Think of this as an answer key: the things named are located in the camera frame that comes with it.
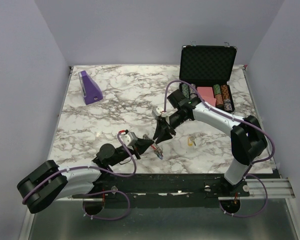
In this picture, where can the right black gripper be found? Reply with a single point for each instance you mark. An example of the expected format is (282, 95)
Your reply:
(163, 130)

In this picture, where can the yellow tagged key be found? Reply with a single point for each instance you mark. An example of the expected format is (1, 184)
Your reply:
(191, 141)

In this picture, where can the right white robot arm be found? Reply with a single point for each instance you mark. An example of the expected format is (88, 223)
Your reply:
(247, 140)

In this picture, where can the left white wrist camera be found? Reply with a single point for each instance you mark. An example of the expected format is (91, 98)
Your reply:
(128, 138)

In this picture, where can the pink playing card deck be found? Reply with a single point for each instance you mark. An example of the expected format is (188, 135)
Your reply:
(207, 94)

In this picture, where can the purple wedge-shaped box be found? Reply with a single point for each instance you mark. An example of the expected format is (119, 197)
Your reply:
(91, 92)

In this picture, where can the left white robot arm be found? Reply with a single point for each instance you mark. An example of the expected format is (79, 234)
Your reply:
(50, 182)

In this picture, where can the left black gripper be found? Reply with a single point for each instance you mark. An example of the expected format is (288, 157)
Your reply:
(141, 145)

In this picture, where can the black poker chip case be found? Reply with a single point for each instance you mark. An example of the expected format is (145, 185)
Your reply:
(208, 65)

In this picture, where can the red keyring with keys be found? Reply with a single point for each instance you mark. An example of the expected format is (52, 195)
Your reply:
(156, 149)

